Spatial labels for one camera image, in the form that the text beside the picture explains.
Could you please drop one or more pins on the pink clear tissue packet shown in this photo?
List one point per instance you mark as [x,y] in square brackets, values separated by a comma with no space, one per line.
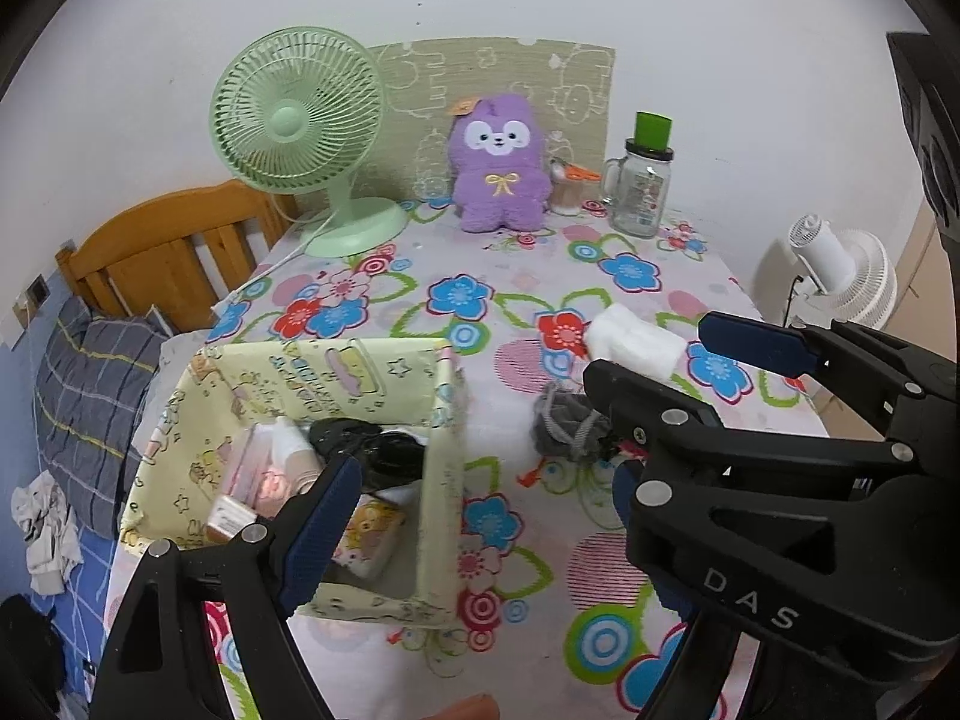
[251,465]

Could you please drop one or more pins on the white crumpled cloth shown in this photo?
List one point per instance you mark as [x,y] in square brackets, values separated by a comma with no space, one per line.
[45,532]

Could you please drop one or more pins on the black bag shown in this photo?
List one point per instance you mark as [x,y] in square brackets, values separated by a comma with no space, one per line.
[30,652]

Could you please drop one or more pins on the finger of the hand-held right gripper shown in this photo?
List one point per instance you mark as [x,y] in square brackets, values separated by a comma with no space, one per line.
[757,345]
[660,412]

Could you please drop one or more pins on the wooden bed headboard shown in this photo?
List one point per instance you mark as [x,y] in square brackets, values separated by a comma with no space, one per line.
[150,232]

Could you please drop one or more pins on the yellow cartoon tissue packet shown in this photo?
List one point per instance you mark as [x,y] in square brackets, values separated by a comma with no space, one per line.
[371,536]

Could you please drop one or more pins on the grey knitted cloth bundle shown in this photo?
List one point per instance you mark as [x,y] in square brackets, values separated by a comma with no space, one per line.
[562,420]

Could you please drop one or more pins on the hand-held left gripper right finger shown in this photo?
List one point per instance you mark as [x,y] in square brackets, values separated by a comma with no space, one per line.
[622,495]

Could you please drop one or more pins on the grey plaid pillow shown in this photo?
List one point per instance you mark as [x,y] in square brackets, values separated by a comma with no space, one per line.
[90,390]

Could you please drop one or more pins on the small jar with orange lid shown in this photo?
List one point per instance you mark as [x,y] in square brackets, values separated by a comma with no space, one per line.
[570,191]

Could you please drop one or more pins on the green desk fan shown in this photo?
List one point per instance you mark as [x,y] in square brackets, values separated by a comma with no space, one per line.
[292,116]

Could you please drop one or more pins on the floral tablecloth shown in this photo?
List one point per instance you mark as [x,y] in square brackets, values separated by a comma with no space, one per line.
[525,300]

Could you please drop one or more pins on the yellow printed storage box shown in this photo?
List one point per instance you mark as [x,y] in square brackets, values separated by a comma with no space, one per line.
[442,510]

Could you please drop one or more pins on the glass jar with green lid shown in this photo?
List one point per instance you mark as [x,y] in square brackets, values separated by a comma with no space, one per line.
[641,187]

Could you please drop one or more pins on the white standing fan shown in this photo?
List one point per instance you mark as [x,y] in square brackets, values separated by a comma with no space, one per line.
[832,255]

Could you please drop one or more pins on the blue bedsheet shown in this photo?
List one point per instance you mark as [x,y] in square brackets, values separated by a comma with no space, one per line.
[15,405]

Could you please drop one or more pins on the white folded towel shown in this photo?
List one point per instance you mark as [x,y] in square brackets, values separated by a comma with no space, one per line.
[637,337]

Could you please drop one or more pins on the person's left hand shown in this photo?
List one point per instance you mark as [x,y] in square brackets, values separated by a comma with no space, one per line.
[461,709]

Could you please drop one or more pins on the black cloth bundle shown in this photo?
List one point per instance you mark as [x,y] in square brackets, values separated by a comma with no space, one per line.
[375,450]

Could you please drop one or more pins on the purple plush toy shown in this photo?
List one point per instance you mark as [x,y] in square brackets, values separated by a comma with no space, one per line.
[499,187]

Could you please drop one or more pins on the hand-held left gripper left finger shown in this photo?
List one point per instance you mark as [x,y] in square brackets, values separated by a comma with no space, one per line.
[322,532]

